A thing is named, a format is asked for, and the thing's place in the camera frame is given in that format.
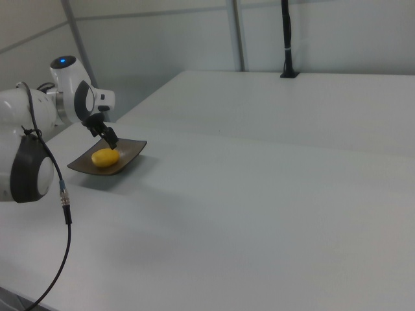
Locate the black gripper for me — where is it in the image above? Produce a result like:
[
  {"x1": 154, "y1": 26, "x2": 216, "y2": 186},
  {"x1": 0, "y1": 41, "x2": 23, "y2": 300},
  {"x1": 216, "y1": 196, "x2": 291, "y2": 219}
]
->
[{"x1": 80, "y1": 112, "x2": 119, "y2": 151}]

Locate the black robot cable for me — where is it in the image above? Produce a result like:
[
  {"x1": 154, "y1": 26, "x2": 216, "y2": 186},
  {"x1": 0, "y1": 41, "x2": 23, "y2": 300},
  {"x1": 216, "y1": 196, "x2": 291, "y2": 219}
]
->
[{"x1": 11, "y1": 80, "x2": 74, "y2": 311}]

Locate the black camera pole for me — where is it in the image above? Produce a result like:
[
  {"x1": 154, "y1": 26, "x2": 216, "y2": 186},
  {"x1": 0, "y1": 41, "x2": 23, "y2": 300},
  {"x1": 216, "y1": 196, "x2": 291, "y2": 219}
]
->
[{"x1": 279, "y1": 0, "x2": 301, "y2": 80}]

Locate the square brown ceramic plate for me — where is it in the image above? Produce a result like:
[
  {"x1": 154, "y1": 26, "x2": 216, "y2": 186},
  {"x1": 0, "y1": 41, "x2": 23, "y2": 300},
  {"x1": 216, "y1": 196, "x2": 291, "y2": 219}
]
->
[{"x1": 67, "y1": 137, "x2": 148, "y2": 177}]

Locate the yellow lemon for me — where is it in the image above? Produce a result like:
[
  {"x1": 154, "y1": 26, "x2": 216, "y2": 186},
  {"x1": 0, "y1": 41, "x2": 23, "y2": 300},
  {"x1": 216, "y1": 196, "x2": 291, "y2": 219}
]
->
[{"x1": 91, "y1": 148, "x2": 120, "y2": 168}]

